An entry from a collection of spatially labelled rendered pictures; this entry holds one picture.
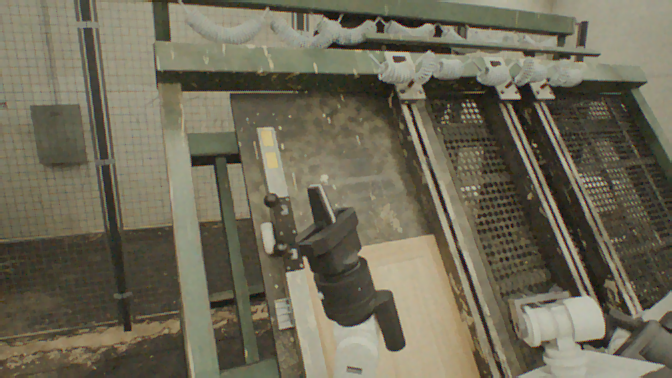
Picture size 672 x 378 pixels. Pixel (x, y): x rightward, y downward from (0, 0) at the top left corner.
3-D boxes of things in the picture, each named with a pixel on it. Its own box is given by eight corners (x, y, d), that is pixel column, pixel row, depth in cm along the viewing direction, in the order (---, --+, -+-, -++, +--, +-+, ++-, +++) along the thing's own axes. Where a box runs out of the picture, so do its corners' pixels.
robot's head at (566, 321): (612, 358, 59) (599, 299, 60) (544, 367, 60) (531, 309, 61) (590, 346, 65) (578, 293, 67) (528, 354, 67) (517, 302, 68)
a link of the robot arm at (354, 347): (344, 301, 67) (337, 364, 71) (337, 336, 58) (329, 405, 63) (383, 308, 66) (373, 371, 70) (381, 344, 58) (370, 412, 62)
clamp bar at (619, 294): (631, 370, 129) (713, 369, 108) (500, 74, 167) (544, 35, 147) (648, 361, 133) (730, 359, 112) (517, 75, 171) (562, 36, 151)
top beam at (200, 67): (157, 92, 111) (155, 70, 103) (154, 64, 115) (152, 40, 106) (630, 94, 198) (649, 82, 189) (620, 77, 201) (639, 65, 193)
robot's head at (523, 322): (585, 343, 60) (571, 292, 61) (528, 350, 60) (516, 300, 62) (568, 337, 66) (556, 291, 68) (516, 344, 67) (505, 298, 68)
